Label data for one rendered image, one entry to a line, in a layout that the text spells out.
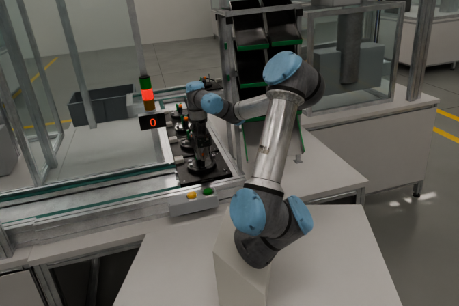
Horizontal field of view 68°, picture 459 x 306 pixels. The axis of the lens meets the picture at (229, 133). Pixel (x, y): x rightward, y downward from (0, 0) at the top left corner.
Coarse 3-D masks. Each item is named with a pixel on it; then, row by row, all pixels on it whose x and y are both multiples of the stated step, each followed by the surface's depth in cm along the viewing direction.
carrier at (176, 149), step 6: (186, 132) 189; (174, 138) 194; (180, 138) 198; (186, 138) 192; (174, 144) 191; (180, 144) 186; (186, 144) 185; (174, 150) 184; (180, 150) 183; (186, 150) 183; (192, 150) 182; (216, 150) 180; (174, 156) 177; (186, 156) 177; (192, 156) 178
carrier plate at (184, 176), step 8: (216, 152) 178; (184, 160) 173; (216, 160) 171; (224, 160) 170; (176, 168) 166; (184, 168) 166; (216, 168) 163; (184, 176) 159; (192, 176) 158; (200, 176) 158; (208, 176) 157; (216, 176) 156; (224, 176) 157; (184, 184) 154; (192, 184) 155
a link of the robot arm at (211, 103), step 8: (200, 96) 131; (208, 96) 128; (216, 96) 127; (200, 104) 130; (208, 104) 127; (216, 104) 128; (224, 104) 133; (208, 112) 128; (216, 112) 129; (224, 112) 134
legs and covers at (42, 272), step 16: (352, 192) 165; (80, 256) 139; (96, 256) 141; (48, 272) 138; (64, 272) 170; (80, 272) 197; (96, 272) 215; (48, 288) 141; (64, 288) 166; (80, 288) 191; (96, 288) 207; (48, 304) 144; (64, 304) 148; (80, 304) 186
